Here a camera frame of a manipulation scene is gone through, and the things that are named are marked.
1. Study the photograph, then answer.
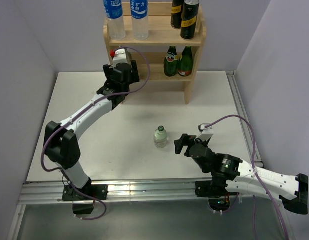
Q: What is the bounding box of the clear glass bottle green cap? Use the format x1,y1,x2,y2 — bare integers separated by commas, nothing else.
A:
154,125,168,148

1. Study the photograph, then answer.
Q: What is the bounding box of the clear water bottle blue label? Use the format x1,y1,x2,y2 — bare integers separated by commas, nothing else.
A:
103,0,126,40

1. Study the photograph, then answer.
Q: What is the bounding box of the black can yellow label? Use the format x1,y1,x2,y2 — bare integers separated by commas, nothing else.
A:
170,0,184,29

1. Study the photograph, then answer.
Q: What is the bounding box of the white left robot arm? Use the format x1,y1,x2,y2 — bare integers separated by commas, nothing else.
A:
41,60,140,196

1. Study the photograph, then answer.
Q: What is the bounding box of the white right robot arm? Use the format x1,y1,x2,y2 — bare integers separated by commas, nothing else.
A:
131,73,308,215

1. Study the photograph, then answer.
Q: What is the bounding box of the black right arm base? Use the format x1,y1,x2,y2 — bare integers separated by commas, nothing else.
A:
194,180,239,216

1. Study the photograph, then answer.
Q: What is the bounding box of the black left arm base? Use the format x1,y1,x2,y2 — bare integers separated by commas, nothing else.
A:
61,184,108,221

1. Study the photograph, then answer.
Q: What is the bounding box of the wooden shelf unit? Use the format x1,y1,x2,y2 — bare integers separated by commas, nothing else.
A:
103,2,207,104

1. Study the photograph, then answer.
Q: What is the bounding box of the green glass bottle red label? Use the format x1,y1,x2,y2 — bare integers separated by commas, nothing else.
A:
164,46,178,77

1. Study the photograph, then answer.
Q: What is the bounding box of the dark green bottle yellow label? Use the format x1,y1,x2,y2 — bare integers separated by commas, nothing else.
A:
177,46,194,77

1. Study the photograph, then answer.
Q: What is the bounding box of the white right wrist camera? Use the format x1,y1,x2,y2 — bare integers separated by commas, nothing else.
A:
197,123,214,142

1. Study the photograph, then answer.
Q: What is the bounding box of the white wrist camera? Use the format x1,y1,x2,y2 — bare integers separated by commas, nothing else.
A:
110,48,130,68
197,123,214,142

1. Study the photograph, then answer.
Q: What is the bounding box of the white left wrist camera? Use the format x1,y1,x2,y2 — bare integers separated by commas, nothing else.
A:
110,48,130,68

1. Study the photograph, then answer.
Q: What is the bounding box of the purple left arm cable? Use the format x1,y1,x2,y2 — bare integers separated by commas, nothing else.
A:
40,46,152,221

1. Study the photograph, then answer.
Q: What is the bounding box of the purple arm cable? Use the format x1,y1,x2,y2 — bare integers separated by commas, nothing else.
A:
206,114,290,240
40,46,152,221

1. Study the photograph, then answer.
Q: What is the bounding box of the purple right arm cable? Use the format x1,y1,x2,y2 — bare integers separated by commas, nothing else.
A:
206,114,290,240

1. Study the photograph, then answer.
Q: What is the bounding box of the aluminium rail frame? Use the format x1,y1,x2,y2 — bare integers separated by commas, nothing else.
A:
6,70,295,240

